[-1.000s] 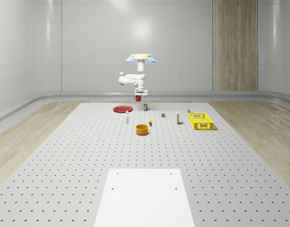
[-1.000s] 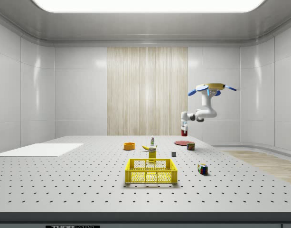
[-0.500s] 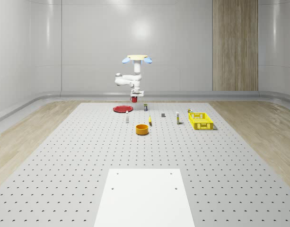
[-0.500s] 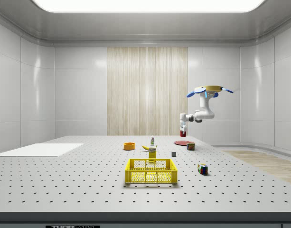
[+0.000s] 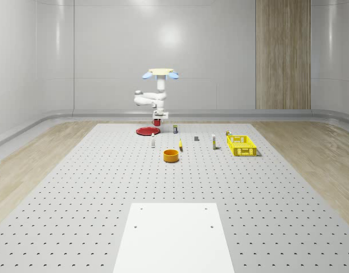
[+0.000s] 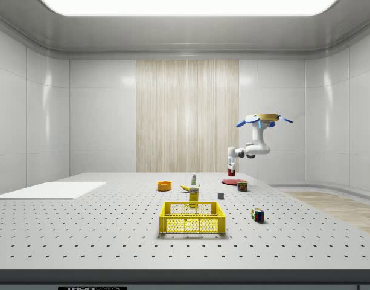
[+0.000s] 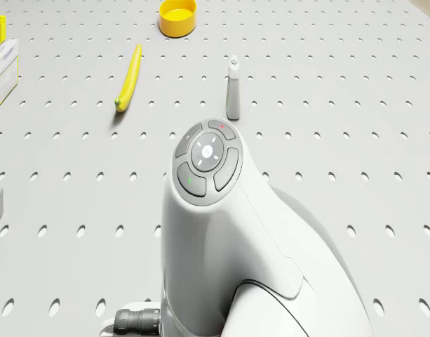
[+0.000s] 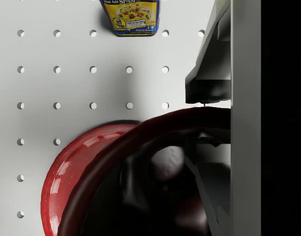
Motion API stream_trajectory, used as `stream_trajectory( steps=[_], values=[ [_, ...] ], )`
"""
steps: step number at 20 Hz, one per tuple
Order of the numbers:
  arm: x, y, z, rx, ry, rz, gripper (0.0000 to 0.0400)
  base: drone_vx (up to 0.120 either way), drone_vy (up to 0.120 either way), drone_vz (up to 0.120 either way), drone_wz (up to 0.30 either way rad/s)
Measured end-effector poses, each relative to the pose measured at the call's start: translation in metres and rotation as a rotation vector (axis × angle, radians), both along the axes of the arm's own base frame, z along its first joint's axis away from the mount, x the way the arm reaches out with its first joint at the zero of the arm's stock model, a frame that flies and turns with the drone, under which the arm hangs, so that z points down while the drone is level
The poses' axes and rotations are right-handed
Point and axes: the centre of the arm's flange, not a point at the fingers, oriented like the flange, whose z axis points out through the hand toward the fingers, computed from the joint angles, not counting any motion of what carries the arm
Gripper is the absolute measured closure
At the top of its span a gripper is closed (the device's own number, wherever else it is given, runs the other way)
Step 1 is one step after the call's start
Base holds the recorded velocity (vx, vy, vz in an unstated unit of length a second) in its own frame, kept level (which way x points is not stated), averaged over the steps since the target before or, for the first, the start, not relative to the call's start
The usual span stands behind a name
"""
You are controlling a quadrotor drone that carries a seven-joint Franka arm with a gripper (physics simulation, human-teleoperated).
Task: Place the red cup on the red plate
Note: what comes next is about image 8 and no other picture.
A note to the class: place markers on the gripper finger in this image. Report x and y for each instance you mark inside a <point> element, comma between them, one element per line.
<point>220,186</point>
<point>214,61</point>

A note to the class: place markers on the blue yellow can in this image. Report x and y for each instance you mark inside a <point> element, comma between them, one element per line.
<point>133,17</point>

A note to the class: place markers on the red mug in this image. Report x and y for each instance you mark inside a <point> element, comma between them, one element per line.
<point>74,172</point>

